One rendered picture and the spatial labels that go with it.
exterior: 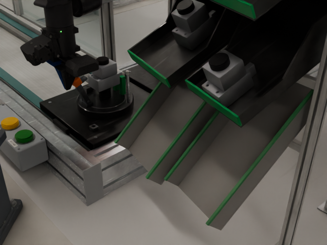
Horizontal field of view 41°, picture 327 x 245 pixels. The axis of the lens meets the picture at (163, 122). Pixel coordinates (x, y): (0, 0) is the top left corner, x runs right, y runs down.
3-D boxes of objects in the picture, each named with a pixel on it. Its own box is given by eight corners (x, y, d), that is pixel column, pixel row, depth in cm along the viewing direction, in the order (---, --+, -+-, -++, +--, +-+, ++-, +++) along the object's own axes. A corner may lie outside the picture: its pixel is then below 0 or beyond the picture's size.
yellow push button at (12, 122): (7, 134, 101) (5, 128, 100) (-1, 127, 104) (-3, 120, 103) (23, 128, 103) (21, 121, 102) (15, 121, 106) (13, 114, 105)
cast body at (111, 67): (99, 92, 103) (96, 65, 99) (88, 85, 106) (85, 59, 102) (126, 81, 108) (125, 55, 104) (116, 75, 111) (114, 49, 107)
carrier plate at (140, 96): (94, 152, 96) (93, 144, 95) (40, 109, 111) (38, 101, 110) (173, 113, 110) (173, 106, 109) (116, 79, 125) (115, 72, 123)
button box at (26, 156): (22, 172, 98) (17, 150, 95) (-17, 132, 111) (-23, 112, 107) (49, 159, 102) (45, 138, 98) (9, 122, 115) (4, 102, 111)
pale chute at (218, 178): (221, 231, 73) (207, 225, 70) (177, 185, 82) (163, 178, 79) (328, 96, 71) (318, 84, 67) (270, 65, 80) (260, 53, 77)
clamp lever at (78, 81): (86, 105, 104) (73, 82, 98) (81, 102, 105) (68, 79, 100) (97, 96, 105) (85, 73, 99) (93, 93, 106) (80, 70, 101)
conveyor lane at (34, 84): (98, 182, 101) (94, 148, 96) (-41, 61, 153) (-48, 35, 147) (185, 135, 117) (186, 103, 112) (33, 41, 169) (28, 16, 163)
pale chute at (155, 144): (161, 185, 82) (146, 178, 79) (128, 149, 91) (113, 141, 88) (254, 65, 80) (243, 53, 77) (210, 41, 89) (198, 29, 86)
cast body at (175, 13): (191, 51, 76) (178, 19, 71) (176, 43, 79) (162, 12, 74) (225, 22, 78) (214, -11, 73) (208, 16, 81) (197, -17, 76)
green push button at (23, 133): (21, 148, 97) (19, 141, 96) (12, 140, 99) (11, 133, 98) (37, 141, 99) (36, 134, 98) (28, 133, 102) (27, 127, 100)
